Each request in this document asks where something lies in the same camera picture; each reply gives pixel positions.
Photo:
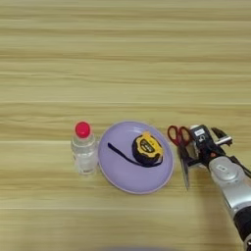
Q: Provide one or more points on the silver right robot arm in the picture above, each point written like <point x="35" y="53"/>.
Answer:
<point x="233" y="186"/>

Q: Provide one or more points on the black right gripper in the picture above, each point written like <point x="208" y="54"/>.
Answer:
<point x="209" y="152"/>

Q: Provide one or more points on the yellow black tape measure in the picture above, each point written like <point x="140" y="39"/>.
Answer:
<point x="147" y="148"/>

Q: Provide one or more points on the purple round plate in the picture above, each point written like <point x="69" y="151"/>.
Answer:
<point x="124" y="166"/>

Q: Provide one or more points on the clear bottle red cap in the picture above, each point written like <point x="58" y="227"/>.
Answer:
<point x="84" y="153"/>

